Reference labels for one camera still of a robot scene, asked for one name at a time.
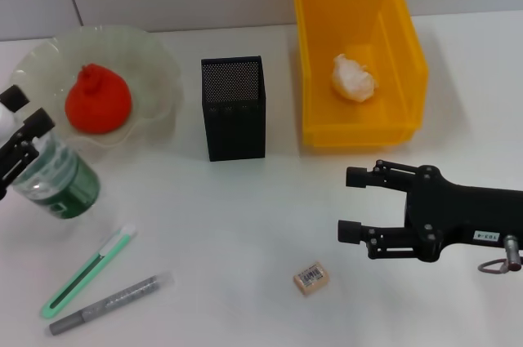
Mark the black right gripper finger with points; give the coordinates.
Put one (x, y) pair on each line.
(380, 175)
(384, 241)

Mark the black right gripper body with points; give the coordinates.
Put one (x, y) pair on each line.
(457, 212)

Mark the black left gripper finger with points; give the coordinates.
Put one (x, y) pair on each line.
(14, 98)
(37, 124)

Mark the red-orange knitted orange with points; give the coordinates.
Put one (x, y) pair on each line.
(98, 102)

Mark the clear water bottle green label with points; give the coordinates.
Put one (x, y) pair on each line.
(65, 183)

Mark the white paper ball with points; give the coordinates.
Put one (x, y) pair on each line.
(353, 79)

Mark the mint green utility knife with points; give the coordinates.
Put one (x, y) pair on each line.
(88, 271)

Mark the beige eraser with barcode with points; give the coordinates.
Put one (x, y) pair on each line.
(311, 277)

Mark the pale green glass fruit plate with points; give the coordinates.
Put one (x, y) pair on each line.
(151, 73)

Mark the black mesh pen holder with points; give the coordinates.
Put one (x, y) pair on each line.
(235, 130)

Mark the silver marker pen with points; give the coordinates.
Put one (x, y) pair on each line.
(110, 302)

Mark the yellow plastic bin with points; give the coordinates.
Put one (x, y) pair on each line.
(351, 118)

